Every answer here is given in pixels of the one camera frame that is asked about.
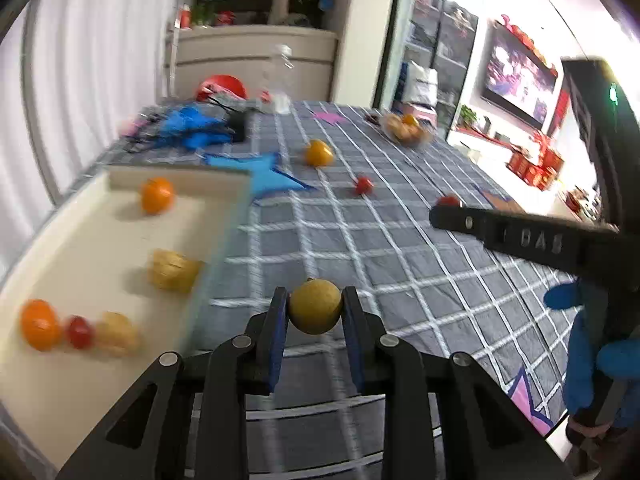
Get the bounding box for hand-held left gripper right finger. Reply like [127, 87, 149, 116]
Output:
[341, 286, 571, 480]

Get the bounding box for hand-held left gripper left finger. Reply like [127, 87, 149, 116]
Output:
[57, 287, 291, 480]

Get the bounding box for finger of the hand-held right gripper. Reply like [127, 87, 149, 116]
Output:
[429, 204, 621, 281]

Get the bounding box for tan longan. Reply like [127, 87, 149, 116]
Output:
[288, 278, 344, 335]

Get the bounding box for husked physalis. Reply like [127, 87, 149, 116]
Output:
[147, 249, 203, 293]
[95, 311, 141, 356]

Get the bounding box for white rectangular tray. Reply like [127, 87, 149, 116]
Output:
[0, 165, 253, 471]

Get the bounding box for large orange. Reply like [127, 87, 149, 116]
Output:
[20, 299, 63, 352]

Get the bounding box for person's right forearm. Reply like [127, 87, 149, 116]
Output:
[565, 410, 640, 480]

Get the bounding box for person's right hand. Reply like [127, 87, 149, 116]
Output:
[544, 282, 640, 428]

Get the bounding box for stack of red gift boxes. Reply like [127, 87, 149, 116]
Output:
[507, 150, 566, 191]

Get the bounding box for grey checkered tablecloth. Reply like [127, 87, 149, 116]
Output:
[0, 100, 581, 480]

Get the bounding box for row of red ornaments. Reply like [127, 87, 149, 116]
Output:
[497, 16, 558, 78]

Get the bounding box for glass bowl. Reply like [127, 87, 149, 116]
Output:
[380, 112, 436, 148]

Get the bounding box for pink stool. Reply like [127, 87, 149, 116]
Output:
[402, 102, 438, 126]

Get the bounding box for white shopping bag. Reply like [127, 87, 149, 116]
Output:
[400, 60, 440, 106]

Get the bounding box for black power adapter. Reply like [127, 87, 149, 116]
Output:
[227, 112, 248, 143]

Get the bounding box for glass display cabinet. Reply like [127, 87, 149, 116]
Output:
[385, 0, 486, 111]

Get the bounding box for blue rubber gloves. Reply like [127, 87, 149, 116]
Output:
[160, 105, 236, 151]

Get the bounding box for clear plastic water bottle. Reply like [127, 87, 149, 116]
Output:
[262, 45, 296, 113]

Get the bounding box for pink plastic basin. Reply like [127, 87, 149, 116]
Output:
[120, 116, 151, 137]

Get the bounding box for red plastic stool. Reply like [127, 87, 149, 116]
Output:
[195, 75, 248, 103]

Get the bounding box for white counter cabinet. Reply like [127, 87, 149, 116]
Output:
[172, 25, 338, 103]

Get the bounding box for metal mop pole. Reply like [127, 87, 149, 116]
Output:
[165, 30, 180, 101]

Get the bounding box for wall television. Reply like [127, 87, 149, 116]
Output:
[481, 25, 558, 131]

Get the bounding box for black cable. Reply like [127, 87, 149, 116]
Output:
[120, 97, 236, 155]

